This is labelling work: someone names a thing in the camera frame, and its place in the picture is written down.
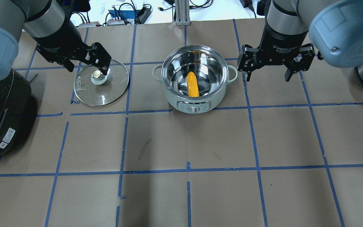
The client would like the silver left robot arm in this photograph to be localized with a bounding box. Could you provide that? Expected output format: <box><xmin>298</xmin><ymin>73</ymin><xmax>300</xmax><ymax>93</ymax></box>
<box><xmin>0</xmin><ymin>0</ymin><xmax>112</xmax><ymax>80</ymax></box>

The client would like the black rice cooker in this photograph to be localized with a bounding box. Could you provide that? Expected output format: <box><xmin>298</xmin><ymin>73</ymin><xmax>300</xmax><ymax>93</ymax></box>
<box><xmin>0</xmin><ymin>69</ymin><xmax>32</xmax><ymax>156</ymax></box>

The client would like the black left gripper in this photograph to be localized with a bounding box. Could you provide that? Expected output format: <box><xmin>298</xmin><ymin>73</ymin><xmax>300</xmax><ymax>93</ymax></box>
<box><xmin>35</xmin><ymin>30</ymin><xmax>112</xmax><ymax>76</ymax></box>

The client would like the glass pot lid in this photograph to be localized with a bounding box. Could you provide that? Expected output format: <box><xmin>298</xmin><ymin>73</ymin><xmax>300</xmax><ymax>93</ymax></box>
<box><xmin>73</xmin><ymin>59</ymin><xmax>130</xmax><ymax>106</ymax></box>

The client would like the pale green electric pot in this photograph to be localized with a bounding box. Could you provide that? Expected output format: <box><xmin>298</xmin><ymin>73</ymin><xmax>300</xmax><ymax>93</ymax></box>
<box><xmin>152</xmin><ymin>45</ymin><xmax>238</xmax><ymax>114</ymax></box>

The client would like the aluminium frame post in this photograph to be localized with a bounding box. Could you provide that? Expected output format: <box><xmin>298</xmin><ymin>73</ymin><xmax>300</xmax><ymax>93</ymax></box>
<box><xmin>175</xmin><ymin>0</ymin><xmax>191</xmax><ymax>26</ymax></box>

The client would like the blue power strip box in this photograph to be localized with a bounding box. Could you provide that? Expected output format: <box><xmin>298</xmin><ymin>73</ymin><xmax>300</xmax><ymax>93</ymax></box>
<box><xmin>108</xmin><ymin>8</ymin><xmax>136</xmax><ymax>22</ymax></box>

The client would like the yellow corn cob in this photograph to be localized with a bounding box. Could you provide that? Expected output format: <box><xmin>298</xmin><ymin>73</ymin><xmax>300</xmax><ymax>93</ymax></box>
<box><xmin>186</xmin><ymin>72</ymin><xmax>200</xmax><ymax>97</ymax></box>

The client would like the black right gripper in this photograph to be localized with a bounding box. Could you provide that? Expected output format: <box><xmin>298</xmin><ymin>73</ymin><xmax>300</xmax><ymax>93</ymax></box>
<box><xmin>237</xmin><ymin>25</ymin><xmax>316</xmax><ymax>82</ymax></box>

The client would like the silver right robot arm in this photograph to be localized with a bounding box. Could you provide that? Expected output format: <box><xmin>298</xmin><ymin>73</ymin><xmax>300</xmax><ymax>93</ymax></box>
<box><xmin>237</xmin><ymin>0</ymin><xmax>363</xmax><ymax>82</ymax></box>

